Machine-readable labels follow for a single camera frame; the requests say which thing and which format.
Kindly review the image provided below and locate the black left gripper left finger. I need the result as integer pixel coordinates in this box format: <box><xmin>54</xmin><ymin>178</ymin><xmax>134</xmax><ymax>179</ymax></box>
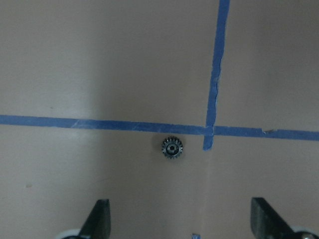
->
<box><xmin>79</xmin><ymin>199</ymin><xmax>111</xmax><ymax>239</ymax></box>

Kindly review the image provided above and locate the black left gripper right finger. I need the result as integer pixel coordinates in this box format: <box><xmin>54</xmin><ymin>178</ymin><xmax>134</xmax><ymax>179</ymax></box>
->
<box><xmin>250</xmin><ymin>197</ymin><xmax>295</xmax><ymax>239</ymax></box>

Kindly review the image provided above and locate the small black bearing gear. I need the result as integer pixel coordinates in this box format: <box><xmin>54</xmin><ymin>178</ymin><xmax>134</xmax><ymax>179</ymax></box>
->
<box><xmin>161</xmin><ymin>136</ymin><xmax>183</xmax><ymax>159</ymax></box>

